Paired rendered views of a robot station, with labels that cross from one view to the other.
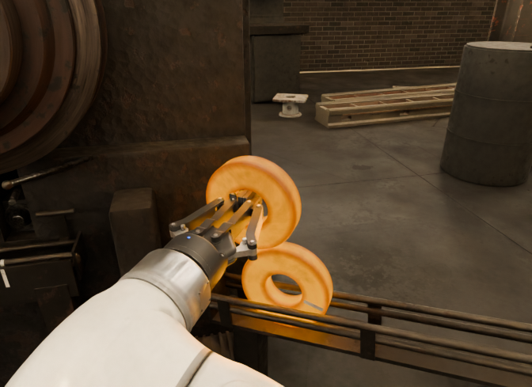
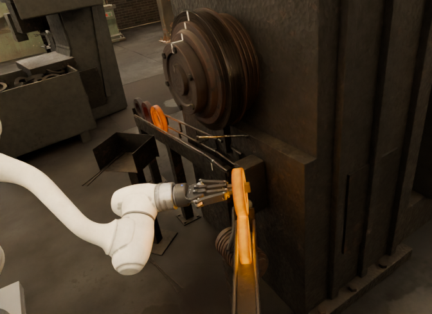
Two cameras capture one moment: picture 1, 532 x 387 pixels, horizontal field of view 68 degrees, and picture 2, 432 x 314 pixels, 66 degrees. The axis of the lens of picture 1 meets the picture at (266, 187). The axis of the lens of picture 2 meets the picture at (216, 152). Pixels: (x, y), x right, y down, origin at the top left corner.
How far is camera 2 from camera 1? 0.91 m
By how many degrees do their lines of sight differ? 66
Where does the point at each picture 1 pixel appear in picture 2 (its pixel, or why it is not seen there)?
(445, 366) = not seen: outside the picture
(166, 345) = (137, 203)
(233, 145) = (297, 160)
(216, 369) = (137, 216)
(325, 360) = not seen: outside the picture
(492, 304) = not seen: outside the picture
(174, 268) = (163, 189)
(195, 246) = (178, 189)
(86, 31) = (227, 89)
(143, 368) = (129, 203)
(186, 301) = (158, 200)
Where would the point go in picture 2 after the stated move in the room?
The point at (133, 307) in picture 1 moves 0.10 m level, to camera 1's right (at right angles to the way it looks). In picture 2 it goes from (143, 191) to (148, 209)
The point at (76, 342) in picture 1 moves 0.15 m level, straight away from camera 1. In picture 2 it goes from (129, 189) to (162, 165)
